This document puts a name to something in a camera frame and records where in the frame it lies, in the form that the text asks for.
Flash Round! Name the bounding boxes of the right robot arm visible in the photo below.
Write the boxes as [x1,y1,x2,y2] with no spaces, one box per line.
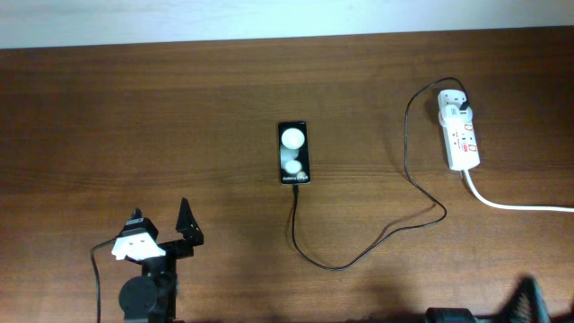
[424,276,552,323]

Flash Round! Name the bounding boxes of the black smartphone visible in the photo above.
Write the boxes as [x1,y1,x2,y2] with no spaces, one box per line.
[277,120,311,185]

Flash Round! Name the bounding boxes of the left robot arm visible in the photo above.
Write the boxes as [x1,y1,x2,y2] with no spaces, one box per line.
[112,198,204,322]

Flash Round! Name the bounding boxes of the white charger adapter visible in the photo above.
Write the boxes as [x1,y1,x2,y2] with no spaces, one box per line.
[439,100,473,127]

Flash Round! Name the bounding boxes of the black charging cable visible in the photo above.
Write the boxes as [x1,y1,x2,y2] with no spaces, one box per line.
[291,76,472,272]

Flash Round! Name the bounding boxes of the white power strip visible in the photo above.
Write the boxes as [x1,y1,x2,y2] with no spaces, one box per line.
[438,89,480,171]

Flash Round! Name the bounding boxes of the white power strip cord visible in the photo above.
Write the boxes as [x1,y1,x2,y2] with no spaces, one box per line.
[461,169,574,214]

